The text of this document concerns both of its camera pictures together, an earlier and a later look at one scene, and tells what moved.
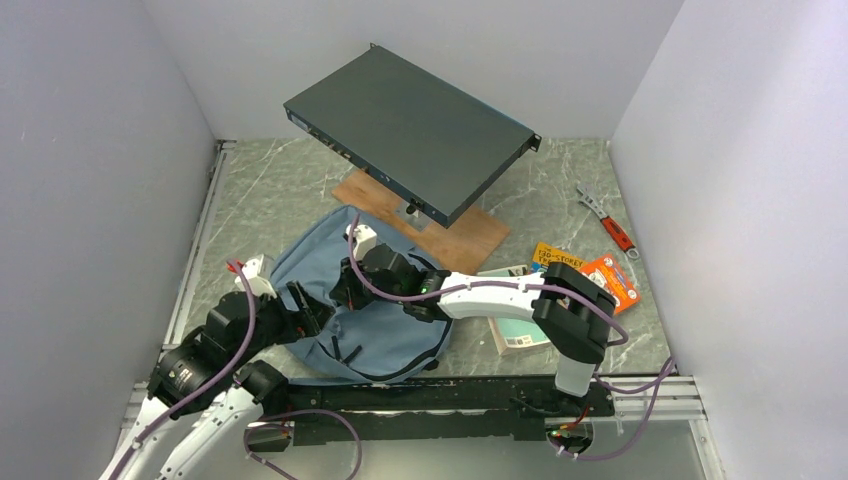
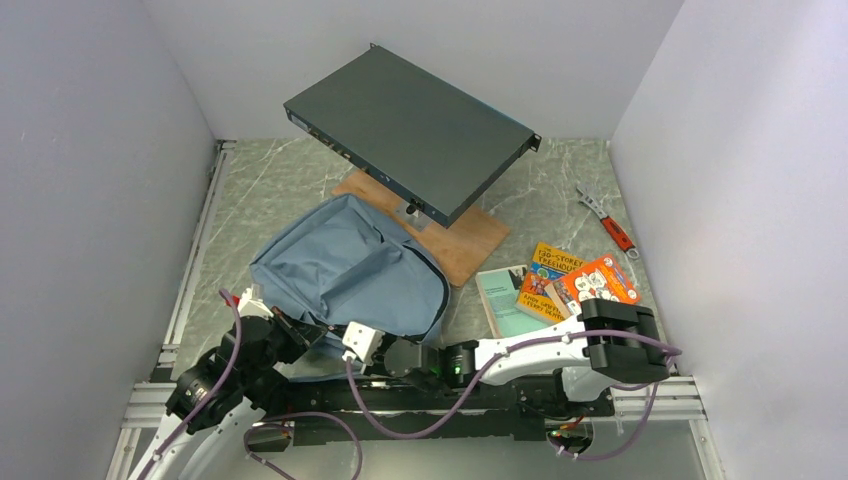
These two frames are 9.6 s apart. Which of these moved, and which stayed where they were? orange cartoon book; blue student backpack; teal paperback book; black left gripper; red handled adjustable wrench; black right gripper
Moved: black left gripper; black right gripper
Stayed: red handled adjustable wrench; blue student backpack; teal paperback book; orange cartoon book
